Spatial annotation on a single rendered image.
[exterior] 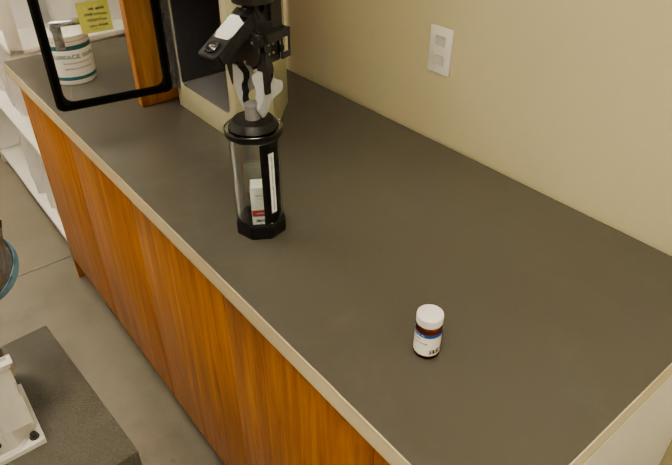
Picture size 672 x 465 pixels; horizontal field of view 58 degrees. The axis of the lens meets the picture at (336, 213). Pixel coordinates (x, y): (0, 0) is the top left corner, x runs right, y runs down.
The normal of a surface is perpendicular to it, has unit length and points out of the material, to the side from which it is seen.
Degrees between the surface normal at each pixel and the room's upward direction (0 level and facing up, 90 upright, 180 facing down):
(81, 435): 0
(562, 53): 90
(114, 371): 0
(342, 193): 0
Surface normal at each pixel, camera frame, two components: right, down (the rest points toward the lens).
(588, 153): -0.77, 0.36
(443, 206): 0.00, -0.83
